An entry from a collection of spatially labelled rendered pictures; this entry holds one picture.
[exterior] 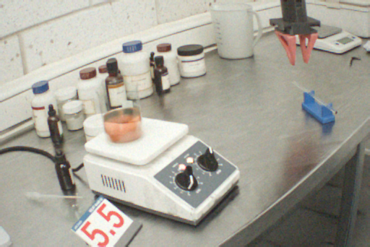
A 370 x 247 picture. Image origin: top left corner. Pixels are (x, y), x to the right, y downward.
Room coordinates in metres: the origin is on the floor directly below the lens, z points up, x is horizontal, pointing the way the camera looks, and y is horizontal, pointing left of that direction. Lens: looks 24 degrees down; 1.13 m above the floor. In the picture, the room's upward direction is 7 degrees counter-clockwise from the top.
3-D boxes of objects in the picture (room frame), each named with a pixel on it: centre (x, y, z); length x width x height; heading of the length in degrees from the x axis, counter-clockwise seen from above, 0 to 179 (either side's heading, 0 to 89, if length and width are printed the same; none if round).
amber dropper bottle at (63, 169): (0.67, 0.21, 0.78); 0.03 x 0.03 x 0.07
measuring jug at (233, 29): (1.30, -0.18, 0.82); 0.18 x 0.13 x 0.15; 40
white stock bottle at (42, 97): (0.91, 0.30, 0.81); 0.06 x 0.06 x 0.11
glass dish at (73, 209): (0.57, 0.18, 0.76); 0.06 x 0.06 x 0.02
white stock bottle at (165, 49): (1.12, 0.03, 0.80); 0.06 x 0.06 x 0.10
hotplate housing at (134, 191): (0.63, 0.05, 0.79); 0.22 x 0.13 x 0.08; 54
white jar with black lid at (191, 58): (1.17, -0.04, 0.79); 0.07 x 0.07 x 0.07
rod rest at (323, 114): (0.83, -0.27, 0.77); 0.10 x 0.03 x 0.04; 12
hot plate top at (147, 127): (0.64, 0.07, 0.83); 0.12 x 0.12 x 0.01; 54
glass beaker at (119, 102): (0.64, 0.09, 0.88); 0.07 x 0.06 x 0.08; 26
